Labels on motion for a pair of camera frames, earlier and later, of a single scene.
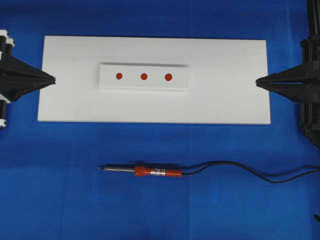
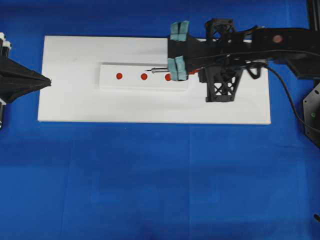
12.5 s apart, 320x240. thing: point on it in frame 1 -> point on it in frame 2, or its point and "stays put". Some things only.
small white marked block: [147, 76] stays put
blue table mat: [51, 188] stays put
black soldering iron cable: [267, 180] -> [299, 118]
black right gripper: [305, 77] -> [224, 55]
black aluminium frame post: [313, 7] stays put
